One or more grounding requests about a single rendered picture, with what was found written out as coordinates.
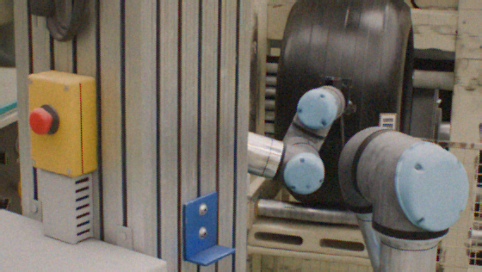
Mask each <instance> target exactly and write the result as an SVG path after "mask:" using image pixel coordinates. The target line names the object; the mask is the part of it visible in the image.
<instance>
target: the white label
mask: <svg viewBox="0 0 482 272"><path fill-rule="evenodd" d="M395 123H396V114H380V122H379V127H389V128H391V129H394V130H396V129H395Z"/></svg>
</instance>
